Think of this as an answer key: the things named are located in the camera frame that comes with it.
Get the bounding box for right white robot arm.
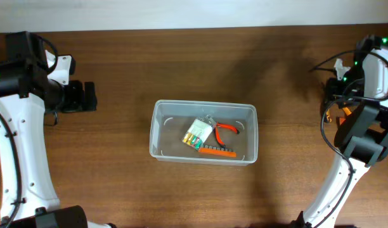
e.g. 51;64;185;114
290;35;388;228

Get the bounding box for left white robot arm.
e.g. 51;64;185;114
0;31;98;228

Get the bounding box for red handled diagonal cutters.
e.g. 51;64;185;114
214;122;240;148

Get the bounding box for orange socket bit holder strip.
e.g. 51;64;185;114
198;145;237;158

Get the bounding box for clear plastic storage container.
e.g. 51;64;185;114
150;100;259;166

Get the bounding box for clear box of bits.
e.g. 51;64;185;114
182;115;217;150

